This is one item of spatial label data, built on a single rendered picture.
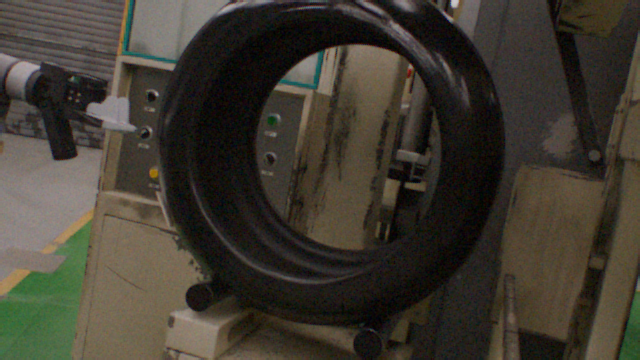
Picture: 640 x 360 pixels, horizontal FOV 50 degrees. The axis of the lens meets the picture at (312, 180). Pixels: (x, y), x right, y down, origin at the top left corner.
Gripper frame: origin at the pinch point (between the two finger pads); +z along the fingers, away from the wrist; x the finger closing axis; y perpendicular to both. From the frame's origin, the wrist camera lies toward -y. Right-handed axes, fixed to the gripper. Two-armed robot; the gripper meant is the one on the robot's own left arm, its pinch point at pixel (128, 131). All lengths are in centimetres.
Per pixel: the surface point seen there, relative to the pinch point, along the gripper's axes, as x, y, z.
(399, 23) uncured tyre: -11, 30, 43
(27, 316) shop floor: 162, -128, -118
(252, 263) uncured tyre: -11.8, -10.6, 32.8
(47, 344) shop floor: 141, -125, -92
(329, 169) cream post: 26.9, 2.2, 30.9
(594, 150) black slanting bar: 20, 22, 77
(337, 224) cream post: 26.9, -8.0, 36.0
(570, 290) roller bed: 20, -3, 81
